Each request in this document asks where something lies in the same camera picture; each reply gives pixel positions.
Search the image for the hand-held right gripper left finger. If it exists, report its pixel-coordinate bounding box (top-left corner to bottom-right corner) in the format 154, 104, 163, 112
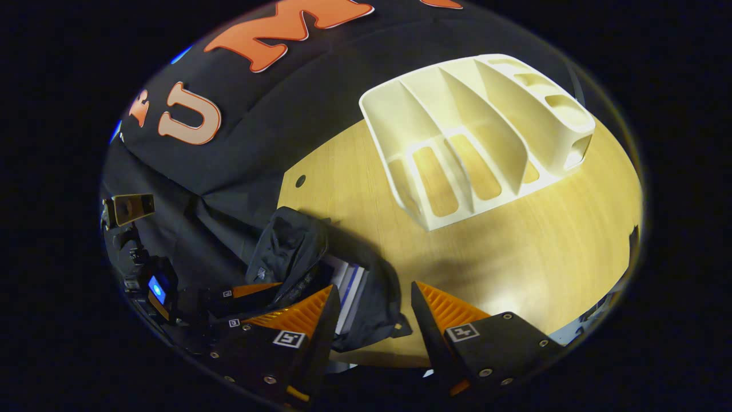
209, 284, 342, 404

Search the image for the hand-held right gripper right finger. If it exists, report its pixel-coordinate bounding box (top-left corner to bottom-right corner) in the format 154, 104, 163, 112
411, 280, 567, 397

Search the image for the black schoolbag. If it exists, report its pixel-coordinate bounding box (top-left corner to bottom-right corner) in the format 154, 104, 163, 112
246, 206, 413, 352

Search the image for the blue book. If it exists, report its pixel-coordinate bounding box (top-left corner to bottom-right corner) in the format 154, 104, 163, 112
344, 264, 368, 335

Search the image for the cream plastic bookshelf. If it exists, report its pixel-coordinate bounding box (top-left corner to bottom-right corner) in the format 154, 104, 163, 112
359, 53, 595, 232

